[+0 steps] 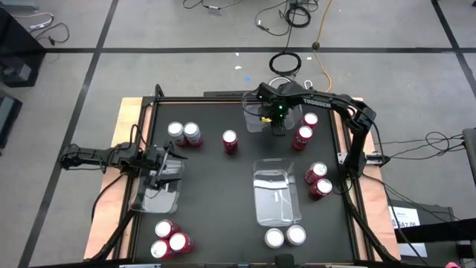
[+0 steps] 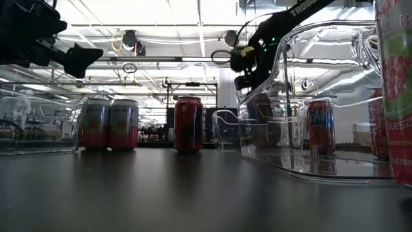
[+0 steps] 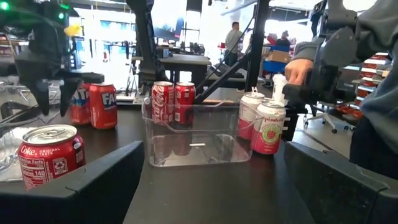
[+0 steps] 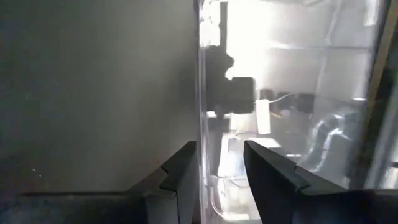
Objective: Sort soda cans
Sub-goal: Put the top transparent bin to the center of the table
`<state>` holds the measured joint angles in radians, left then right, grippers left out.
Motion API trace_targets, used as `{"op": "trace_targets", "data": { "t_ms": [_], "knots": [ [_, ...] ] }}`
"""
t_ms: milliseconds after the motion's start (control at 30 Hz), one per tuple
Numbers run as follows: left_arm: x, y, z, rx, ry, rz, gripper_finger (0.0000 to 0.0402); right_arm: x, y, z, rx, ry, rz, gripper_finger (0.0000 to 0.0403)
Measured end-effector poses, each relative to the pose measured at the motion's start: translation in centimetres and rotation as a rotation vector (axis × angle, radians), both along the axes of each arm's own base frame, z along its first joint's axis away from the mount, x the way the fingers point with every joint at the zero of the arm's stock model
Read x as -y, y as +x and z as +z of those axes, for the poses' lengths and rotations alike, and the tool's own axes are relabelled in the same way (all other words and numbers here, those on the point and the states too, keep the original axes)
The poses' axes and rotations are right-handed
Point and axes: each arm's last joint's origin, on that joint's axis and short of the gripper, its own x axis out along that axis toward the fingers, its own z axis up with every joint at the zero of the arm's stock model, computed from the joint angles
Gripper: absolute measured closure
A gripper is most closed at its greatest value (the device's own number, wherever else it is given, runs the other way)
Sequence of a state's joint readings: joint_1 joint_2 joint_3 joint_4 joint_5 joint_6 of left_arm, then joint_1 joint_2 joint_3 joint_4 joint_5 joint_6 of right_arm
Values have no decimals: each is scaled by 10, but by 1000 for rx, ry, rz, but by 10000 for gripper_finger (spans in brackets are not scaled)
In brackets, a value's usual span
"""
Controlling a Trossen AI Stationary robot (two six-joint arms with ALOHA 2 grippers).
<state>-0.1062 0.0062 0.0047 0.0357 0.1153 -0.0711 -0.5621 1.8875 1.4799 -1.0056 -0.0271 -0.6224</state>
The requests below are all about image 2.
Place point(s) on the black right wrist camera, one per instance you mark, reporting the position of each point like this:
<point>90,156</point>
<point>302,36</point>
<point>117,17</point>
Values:
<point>243,59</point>

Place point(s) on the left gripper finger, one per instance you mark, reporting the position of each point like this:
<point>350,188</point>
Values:
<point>82,59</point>

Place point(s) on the red Fanta can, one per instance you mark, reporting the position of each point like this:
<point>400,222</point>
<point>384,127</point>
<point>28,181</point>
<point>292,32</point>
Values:
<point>320,129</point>
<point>188,125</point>

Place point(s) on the long ceiling light strip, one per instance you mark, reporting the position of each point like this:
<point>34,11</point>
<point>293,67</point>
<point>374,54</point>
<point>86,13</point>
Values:
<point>145,59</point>

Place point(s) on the red Coke can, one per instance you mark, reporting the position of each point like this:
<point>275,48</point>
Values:
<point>378,129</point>

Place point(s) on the clear plastic bin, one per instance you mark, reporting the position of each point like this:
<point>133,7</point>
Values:
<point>42,106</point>
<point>225,129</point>
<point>322,64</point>

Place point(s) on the black metal rack frame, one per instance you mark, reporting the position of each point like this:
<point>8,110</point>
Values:
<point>192,84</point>

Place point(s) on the grey red Spindrift can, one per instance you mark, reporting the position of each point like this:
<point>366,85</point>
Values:
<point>124,129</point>
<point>95,129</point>
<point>397,96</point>

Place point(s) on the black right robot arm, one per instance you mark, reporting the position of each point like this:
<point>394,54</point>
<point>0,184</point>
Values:
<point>299,9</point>

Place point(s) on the black round ceiling fixture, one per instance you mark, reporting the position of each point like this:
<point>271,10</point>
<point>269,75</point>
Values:
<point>140,49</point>
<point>230,38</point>
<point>129,38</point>

